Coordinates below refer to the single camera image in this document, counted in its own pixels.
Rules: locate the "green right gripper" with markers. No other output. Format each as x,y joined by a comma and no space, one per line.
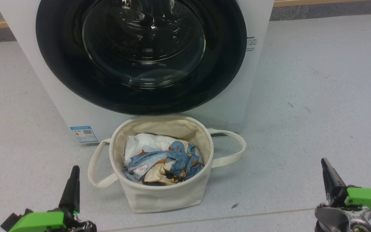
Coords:
366,198

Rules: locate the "cream fabric laundry basket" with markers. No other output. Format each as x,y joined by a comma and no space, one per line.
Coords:
163,196

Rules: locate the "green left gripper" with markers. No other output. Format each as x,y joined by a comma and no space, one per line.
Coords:
37,222

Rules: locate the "grey washing machine door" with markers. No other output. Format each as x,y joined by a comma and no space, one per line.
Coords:
60,64

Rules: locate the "white garment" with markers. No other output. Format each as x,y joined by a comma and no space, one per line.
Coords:
140,143

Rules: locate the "blue energy label sticker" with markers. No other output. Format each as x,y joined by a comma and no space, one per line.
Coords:
84,134

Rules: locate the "white front-load washing machine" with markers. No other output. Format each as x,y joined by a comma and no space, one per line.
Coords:
60,106

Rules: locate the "blue and beige patterned garment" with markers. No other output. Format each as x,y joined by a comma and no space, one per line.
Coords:
179,161

